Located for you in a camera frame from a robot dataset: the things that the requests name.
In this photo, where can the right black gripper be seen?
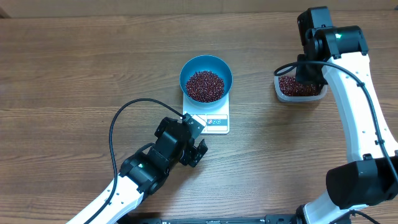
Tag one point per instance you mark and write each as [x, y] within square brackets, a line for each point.
[306, 76]

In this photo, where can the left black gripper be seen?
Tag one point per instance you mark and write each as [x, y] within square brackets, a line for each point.
[194, 155]

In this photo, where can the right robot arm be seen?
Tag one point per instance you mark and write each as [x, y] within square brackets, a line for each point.
[338, 57]

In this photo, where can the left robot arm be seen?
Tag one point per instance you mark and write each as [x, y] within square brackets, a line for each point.
[143, 173]

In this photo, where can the white digital kitchen scale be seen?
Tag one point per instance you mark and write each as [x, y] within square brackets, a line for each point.
[215, 114]

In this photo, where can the red beans in bowl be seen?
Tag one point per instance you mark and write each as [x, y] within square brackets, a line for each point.
[205, 87]

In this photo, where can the teal round bowl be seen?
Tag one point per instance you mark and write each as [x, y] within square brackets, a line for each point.
[210, 63]

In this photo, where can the clear plastic food container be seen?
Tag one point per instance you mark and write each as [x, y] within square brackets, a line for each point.
[295, 99]

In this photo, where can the red adzuki beans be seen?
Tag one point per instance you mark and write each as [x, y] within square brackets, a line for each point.
[290, 87]

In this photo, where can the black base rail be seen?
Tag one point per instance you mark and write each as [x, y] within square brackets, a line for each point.
[268, 219]

